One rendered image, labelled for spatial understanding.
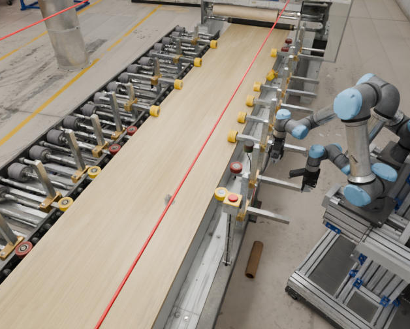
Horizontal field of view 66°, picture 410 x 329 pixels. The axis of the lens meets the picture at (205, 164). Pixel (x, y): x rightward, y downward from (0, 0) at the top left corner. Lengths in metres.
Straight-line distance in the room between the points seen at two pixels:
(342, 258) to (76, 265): 1.82
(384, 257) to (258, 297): 1.08
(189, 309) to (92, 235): 0.63
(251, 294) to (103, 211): 1.28
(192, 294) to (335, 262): 1.17
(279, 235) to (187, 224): 1.29
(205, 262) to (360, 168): 0.98
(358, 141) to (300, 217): 1.64
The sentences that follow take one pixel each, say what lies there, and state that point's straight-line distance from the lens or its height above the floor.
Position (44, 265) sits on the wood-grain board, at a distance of 1.76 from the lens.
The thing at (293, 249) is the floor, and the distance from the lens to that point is 2.80.
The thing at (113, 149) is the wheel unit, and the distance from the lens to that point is 2.24.
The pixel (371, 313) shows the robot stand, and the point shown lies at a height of 0.21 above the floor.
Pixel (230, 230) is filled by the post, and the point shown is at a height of 1.01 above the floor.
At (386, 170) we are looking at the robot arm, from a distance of 1.70.
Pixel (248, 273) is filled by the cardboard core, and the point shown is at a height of 0.07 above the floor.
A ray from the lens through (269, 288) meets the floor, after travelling 2.58.
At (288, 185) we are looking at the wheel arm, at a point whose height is 0.86.
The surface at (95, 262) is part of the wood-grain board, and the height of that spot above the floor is 0.90.
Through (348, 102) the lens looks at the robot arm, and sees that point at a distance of 1.42.
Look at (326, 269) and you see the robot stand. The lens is 2.52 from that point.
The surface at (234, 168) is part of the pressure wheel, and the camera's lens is 2.01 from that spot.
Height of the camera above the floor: 2.27
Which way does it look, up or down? 42 degrees down
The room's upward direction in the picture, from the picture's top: straight up
